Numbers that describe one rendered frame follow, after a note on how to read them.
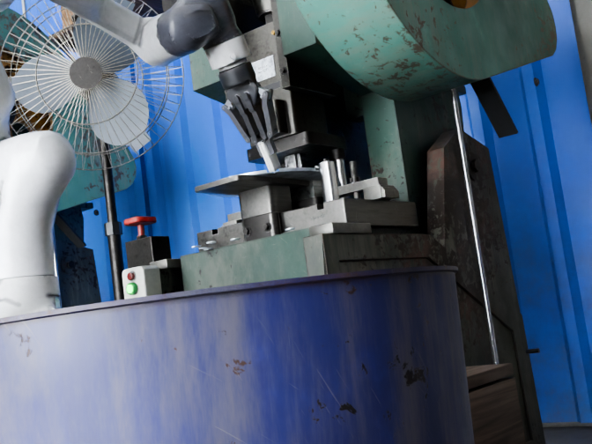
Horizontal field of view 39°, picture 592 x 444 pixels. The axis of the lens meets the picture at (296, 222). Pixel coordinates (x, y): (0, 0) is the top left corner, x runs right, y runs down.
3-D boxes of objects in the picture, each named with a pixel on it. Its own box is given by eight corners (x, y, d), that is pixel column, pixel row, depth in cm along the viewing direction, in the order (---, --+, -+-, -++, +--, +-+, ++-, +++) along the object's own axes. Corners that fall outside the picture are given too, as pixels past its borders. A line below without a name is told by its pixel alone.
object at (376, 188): (385, 196, 185) (379, 151, 186) (325, 210, 195) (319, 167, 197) (399, 197, 190) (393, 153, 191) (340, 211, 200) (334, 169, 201)
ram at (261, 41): (284, 130, 191) (269, 7, 194) (237, 145, 200) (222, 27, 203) (329, 137, 204) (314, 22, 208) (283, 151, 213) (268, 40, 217)
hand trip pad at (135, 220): (140, 246, 200) (136, 215, 201) (123, 250, 204) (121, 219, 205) (162, 246, 206) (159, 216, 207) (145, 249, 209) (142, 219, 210)
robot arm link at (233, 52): (227, 40, 169) (238, 65, 170) (259, 26, 178) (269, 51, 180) (182, 58, 176) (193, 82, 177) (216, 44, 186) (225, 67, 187)
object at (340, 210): (347, 225, 177) (344, 196, 177) (198, 257, 204) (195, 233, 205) (419, 226, 200) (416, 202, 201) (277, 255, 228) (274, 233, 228)
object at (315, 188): (314, 198, 195) (312, 179, 195) (266, 210, 204) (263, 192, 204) (337, 200, 202) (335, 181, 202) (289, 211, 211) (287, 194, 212)
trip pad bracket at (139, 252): (159, 313, 196) (151, 231, 199) (132, 317, 202) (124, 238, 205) (178, 311, 201) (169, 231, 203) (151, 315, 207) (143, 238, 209)
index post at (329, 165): (333, 200, 180) (327, 157, 181) (322, 203, 182) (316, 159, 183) (341, 201, 182) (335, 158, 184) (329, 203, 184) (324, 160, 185)
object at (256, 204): (246, 234, 174) (238, 171, 176) (199, 245, 183) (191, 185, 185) (318, 234, 194) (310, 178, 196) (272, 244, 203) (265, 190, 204)
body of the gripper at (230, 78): (208, 76, 175) (225, 117, 177) (239, 64, 170) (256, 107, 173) (227, 67, 181) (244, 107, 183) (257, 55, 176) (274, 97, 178)
